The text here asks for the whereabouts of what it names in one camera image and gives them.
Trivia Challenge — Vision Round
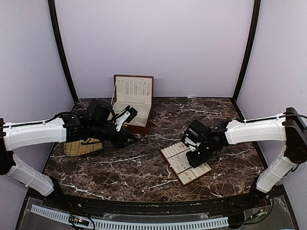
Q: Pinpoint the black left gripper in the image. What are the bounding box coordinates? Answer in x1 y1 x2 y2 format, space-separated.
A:
89 122 138 150

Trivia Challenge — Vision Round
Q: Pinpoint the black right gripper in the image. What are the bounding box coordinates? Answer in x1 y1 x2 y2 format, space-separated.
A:
186 140 214 168

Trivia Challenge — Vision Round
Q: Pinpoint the brown jewelry display tray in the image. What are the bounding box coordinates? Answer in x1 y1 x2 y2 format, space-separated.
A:
160 142 212 186

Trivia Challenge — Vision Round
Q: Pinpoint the red wooden jewelry box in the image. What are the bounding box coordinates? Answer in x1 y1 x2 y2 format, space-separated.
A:
111 74 154 135

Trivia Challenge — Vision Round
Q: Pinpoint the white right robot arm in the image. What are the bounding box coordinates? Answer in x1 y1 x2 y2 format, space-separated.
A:
181 107 307 208

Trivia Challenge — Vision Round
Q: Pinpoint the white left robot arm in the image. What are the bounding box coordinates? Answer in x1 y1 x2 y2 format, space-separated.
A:
0 110 137 209

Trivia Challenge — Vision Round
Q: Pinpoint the woven bamboo tray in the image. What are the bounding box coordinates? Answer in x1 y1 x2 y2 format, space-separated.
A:
64 138 103 157

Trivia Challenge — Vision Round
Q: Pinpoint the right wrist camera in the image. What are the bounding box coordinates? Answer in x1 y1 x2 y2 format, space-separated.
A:
181 120 212 151

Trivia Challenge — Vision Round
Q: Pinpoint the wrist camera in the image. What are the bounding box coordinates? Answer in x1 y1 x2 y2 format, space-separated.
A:
86 100 139 132
181 120 212 151

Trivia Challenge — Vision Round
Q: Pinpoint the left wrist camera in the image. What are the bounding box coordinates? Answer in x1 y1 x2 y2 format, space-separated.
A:
86 100 139 132

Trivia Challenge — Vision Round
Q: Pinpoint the white slotted cable duct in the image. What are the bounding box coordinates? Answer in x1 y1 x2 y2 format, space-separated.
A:
30 205 229 230

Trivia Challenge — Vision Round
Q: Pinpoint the black left frame post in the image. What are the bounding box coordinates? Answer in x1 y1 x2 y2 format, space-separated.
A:
47 0 79 103

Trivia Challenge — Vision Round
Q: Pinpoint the black frame post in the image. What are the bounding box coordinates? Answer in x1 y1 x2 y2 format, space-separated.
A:
232 0 261 104
47 0 79 103

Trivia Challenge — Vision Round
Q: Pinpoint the black right frame post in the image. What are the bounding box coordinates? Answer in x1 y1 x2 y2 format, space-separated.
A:
232 0 261 104

